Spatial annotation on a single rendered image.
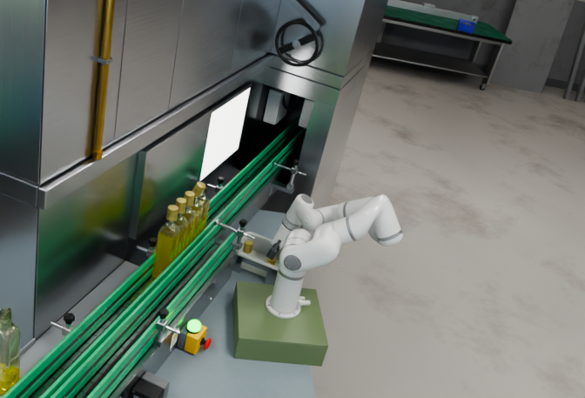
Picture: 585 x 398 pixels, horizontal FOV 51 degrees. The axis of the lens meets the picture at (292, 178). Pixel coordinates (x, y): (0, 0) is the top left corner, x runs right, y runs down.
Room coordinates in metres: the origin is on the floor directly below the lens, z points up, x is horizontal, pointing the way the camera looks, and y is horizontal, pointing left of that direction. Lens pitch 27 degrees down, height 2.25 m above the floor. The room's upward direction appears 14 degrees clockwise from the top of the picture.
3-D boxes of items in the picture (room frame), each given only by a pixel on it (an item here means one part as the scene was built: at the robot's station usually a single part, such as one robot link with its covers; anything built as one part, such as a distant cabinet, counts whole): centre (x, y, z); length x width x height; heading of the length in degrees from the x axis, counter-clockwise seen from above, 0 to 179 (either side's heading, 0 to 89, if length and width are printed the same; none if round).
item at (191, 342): (1.54, 0.19, 0.79); 0.07 x 0.07 x 0.07; 78
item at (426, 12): (8.38, -1.09, 0.43); 2.40 x 0.96 x 0.87; 102
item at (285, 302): (1.76, -0.09, 0.92); 0.16 x 0.13 x 0.15; 113
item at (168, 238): (1.70, 0.35, 0.99); 0.06 x 0.06 x 0.21; 77
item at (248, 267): (2.07, 0.07, 0.79); 0.27 x 0.17 x 0.08; 78
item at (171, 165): (2.17, 0.39, 1.15); 0.90 x 0.03 x 0.34; 168
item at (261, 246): (2.07, 0.04, 0.80); 0.22 x 0.17 x 0.09; 78
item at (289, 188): (2.60, 0.03, 0.90); 0.17 x 0.05 x 0.23; 78
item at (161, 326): (1.38, 0.25, 0.94); 0.07 x 0.04 x 0.13; 78
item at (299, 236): (1.74, -0.07, 1.08); 0.13 x 0.10 x 0.16; 176
